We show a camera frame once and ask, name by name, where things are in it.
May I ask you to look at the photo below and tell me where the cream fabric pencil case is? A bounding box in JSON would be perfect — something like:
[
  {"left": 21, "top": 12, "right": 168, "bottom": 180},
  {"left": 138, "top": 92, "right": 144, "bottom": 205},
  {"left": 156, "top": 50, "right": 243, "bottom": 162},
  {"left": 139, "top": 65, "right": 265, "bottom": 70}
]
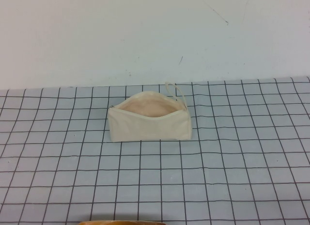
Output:
[{"left": 108, "top": 81, "right": 192, "bottom": 142}]

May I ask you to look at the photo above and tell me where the blue-grey grid mat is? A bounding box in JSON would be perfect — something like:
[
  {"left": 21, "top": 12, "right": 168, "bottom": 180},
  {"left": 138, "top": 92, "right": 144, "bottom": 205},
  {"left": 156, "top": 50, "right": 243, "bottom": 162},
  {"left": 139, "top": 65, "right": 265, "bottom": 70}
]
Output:
[{"left": 0, "top": 76, "right": 310, "bottom": 225}]

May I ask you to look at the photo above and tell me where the orange-brown curved object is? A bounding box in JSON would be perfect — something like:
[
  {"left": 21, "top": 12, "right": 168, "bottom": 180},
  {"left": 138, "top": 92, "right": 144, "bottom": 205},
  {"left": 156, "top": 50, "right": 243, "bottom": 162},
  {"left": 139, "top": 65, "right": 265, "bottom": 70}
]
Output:
[{"left": 77, "top": 220, "right": 167, "bottom": 225}]

